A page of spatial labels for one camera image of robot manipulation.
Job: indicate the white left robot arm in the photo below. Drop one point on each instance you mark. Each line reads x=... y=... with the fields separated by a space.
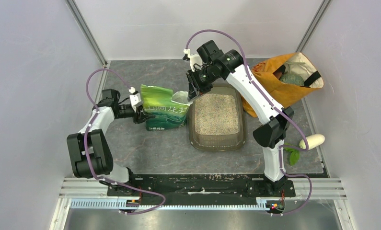
x=89 y=152

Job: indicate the orange paper tote bag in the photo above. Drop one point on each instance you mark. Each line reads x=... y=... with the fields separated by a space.
x=294 y=63

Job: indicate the green cat litter bag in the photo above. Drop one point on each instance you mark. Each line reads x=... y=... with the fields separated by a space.
x=168 y=108

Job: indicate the aluminium front frame rail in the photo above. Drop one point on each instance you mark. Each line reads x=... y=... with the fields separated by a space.
x=322 y=189

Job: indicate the aluminium frame post right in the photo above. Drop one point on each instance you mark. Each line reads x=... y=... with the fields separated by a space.
x=313 y=25

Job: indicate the aluminium frame post left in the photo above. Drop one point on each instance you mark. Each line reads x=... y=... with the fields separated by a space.
x=86 y=31

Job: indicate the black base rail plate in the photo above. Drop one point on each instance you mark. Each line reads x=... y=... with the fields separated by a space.
x=201 y=189

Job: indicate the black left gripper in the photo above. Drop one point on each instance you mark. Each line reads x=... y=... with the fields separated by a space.
x=142 y=117

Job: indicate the brown translucent litter box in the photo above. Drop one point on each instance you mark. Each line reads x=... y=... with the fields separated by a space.
x=216 y=121

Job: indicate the green knitted ball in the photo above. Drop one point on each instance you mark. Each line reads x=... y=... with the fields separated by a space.
x=292 y=78

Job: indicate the aluminium frame post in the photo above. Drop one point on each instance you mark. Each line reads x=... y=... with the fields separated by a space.
x=86 y=31
x=313 y=25

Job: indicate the white toothed cable strip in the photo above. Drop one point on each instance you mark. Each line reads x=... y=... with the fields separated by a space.
x=126 y=204

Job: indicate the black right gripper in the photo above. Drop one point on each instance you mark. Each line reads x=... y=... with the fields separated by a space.
x=193 y=92

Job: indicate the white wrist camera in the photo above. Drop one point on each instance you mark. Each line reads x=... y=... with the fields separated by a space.
x=195 y=61
x=135 y=99

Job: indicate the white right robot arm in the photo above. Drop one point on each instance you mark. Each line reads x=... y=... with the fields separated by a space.
x=211 y=63

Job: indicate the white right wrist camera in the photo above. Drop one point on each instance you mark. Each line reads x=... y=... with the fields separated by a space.
x=195 y=61

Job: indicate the white toy radish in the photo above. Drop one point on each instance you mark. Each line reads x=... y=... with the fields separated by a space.
x=313 y=141

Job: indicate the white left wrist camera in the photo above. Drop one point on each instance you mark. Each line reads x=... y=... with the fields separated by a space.
x=135 y=99

